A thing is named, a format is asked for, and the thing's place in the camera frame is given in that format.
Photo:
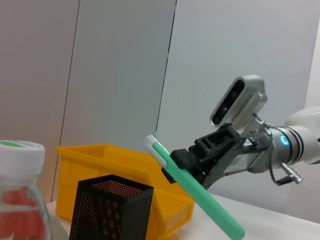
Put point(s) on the yellow plastic storage bin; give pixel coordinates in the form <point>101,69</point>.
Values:
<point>100,160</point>

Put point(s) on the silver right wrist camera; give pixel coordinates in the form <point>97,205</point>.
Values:
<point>240,100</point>

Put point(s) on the green utility knife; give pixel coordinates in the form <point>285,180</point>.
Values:
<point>200,195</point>

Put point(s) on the black mesh pen holder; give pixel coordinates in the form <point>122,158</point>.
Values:
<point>110,212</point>

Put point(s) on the silver right arm elbow plug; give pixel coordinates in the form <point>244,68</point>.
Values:
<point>292,173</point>

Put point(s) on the clear green-label water bottle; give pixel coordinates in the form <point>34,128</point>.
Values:
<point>22,160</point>

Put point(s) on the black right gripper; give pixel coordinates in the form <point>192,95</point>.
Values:
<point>225,150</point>

